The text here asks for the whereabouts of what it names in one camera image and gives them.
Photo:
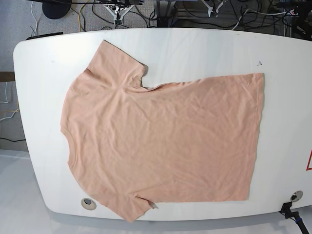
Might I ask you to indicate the round dark lamp base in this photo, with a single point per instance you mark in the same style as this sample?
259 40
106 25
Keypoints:
56 9

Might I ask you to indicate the black clamp mount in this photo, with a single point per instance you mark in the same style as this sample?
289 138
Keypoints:
288 214

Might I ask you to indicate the table cable grommet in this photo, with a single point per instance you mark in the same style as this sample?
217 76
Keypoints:
88 204
296 196

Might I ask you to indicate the peach T-shirt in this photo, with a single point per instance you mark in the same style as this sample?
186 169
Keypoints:
131 147

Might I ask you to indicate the right table cable grommet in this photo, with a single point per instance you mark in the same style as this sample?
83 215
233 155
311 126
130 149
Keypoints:
296 196

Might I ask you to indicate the left table cable grommet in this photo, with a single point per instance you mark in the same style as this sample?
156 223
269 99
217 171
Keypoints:
88 204

